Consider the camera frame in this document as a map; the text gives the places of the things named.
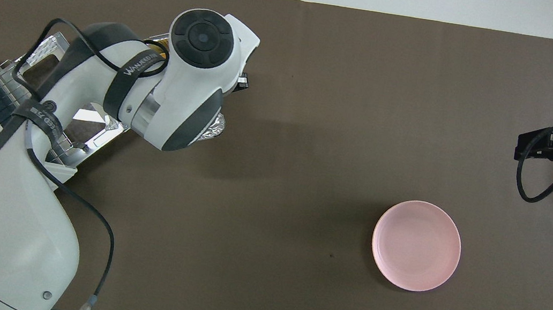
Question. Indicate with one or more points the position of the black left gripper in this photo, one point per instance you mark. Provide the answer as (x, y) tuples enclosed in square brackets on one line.
[(243, 80)]

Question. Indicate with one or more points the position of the brown table mat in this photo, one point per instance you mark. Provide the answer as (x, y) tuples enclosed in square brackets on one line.
[(313, 127)]

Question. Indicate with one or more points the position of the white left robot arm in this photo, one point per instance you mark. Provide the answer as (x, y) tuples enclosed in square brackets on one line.
[(17, 227)]

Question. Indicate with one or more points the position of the yellow ridged bread loaf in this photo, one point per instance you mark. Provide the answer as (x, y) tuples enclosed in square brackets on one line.
[(161, 50)]

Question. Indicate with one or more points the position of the pink round plate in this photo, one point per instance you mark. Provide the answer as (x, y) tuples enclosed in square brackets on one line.
[(416, 246)]

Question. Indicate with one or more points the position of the metallic glass oven door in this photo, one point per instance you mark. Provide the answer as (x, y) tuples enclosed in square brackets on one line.
[(45, 48)]

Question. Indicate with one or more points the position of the aluminium foil tray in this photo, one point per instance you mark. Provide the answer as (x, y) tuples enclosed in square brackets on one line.
[(212, 130)]

